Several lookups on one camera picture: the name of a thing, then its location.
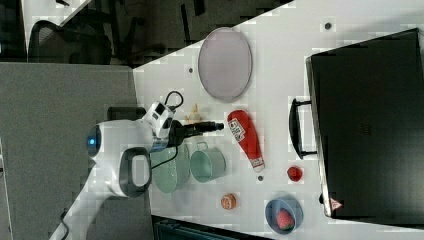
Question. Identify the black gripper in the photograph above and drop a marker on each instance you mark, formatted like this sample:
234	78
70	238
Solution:
179	132

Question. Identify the red plush ketchup bottle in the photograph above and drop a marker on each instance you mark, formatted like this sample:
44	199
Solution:
242	128

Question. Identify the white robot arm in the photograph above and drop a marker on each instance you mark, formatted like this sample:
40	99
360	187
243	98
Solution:
120	150

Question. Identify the light green strainer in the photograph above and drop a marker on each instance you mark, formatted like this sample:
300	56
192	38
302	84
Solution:
170	170

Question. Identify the yellow banana peel toy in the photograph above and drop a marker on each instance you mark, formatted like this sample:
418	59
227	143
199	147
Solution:
194	116

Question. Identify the light green metal mug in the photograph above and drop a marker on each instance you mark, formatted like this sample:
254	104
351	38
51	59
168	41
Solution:
207	163

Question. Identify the pale purple round plate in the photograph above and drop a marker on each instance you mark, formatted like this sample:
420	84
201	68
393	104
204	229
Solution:
225	64

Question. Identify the orange slice toy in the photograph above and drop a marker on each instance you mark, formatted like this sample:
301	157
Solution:
228	201

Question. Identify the blue bowl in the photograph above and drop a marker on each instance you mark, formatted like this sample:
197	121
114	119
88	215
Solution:
287	203

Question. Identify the red strawberry toy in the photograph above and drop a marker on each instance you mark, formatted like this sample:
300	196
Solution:
284	219

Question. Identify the black office chair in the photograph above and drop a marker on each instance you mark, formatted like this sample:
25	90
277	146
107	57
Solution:
50	43

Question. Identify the black toaster oven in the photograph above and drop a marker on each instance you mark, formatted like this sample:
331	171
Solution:
367	111

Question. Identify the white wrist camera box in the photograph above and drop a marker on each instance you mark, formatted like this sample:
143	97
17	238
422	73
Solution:
159	117

